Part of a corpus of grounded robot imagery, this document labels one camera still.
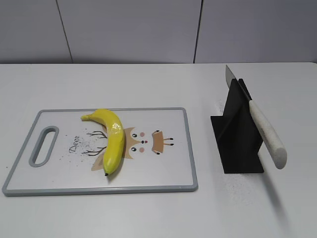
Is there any yellow plastic banana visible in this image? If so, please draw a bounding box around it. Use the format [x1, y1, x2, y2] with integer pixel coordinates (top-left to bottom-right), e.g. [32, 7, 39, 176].
[80, 109, 125, 176]

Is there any black knife stand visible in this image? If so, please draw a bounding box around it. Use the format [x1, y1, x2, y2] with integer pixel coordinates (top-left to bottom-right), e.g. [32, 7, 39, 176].
[211, 79, 264, 174]

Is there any white grey-rimmed cutting board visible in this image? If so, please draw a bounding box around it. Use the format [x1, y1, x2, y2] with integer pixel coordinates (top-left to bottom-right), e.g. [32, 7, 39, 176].
[2, 107, 198, 196]

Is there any white-handled kitchen knife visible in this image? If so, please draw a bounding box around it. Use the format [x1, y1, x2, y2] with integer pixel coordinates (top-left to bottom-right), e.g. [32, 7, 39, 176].
[225, 66, 287, 170]

